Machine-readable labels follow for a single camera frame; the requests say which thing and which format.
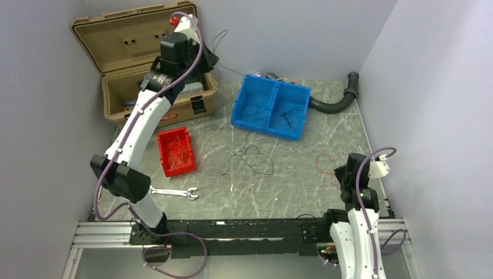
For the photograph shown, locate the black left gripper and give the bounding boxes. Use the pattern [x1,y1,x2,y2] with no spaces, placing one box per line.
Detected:
[180,37,220,80]

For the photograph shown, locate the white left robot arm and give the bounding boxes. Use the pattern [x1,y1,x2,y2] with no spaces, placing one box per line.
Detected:
[90,30,218,244]

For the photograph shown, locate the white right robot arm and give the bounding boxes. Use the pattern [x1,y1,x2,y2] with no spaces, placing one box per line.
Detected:
[320,153,390,278]

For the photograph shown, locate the grey case in toolbox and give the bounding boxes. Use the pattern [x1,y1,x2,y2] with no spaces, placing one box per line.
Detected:
[178,82,203,98]

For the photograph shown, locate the blue plastic divided bin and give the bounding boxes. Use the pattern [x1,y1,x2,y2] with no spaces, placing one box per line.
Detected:
[231,75,311,141]

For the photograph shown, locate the tan plastic toolbox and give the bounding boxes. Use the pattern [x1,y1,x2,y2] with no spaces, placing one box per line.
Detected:
[71,1,198,128]

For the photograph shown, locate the red plastic bin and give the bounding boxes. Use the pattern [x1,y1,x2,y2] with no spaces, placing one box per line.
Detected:
[157,127,197,177]

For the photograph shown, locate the silver open-end wrench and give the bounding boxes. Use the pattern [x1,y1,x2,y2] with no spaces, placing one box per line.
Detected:
[150,186,199,201]

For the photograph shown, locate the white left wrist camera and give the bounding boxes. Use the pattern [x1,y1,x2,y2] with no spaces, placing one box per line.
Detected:
[170,14,199,44]

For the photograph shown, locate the black wires in blue bin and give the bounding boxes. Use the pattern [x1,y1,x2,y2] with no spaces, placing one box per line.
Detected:
[275,107,305,134]

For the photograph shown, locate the orange wires in red bin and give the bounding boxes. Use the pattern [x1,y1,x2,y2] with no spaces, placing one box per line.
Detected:
[165,134,194,168]

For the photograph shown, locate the grey corrugated hose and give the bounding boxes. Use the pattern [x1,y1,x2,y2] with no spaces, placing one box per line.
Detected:
[266,71,360,115]

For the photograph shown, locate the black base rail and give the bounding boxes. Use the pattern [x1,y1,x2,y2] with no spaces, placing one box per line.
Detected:
[129,210,349,259]

